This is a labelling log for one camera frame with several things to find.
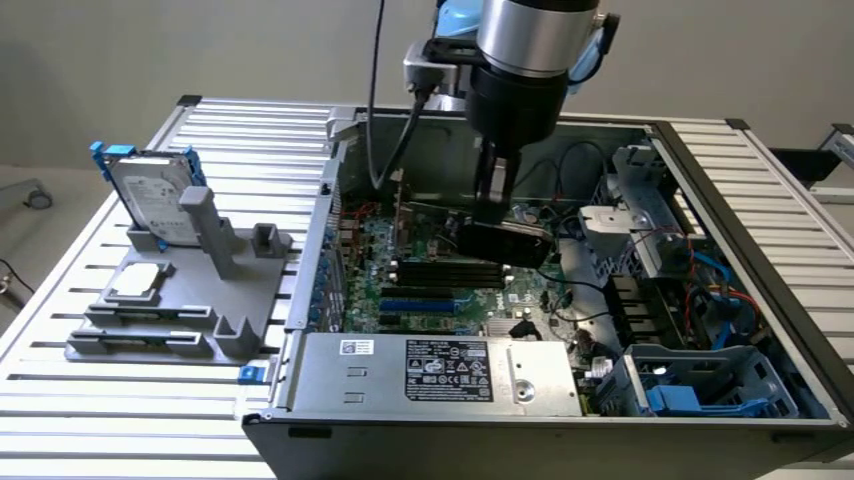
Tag blue disk bay bracket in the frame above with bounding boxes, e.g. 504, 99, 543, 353
640, 383, 706, 417

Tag grey caster wheel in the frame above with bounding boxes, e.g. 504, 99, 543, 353
21, 181, 56, 210

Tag blue data wire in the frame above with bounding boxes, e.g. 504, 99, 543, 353
690, 248, 763, 351

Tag black camera cable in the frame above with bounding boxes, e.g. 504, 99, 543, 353
367, 0, 429, 191

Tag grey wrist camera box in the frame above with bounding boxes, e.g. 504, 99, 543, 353
401, 38, 479, 97

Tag black internal wire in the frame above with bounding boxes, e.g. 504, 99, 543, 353
547, 140, 619, 322

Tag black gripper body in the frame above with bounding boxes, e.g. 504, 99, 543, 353
462, 63, 570, 152

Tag black RAM slots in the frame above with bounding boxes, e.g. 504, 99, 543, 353
391, 258, 512, 290

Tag silver CPU chip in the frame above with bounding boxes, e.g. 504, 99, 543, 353
111, 264, 163, 299

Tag black graphics card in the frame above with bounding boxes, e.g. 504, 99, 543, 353
391, 198, 556, 270

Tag silver metal drive cage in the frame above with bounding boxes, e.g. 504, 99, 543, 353
576, 143, 710, 281

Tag black open PC case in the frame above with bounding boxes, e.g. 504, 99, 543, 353
239, 103, 854, 480

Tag grey disk bay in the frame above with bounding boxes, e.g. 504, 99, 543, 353
618, 342, 803, 420

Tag green motherboard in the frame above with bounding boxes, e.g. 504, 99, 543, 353
331, 198, 606, 337

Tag green RAM stick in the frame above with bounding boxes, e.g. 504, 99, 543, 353
79, 336, 196, 350

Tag aluminium frame stand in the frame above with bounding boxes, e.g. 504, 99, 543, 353
766, 121, 854, 204

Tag silver power supply unit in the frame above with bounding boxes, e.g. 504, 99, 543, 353
268, 331, 587, 420

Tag black fan shroud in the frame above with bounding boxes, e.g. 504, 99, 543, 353
602, 273, 710, 352

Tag black floor cable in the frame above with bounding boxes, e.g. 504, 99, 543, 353
0, 258, 36, 297

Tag red wire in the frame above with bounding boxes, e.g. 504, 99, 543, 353
706, 282, 768, 341

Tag grey parts rack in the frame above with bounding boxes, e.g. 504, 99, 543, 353
63, 186, 296, 370

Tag hard disk with blue bracket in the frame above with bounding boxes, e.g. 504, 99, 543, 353
88, 141, 205, 248

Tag blue expansion slot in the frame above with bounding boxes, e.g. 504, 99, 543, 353
377, 296, 470, 315

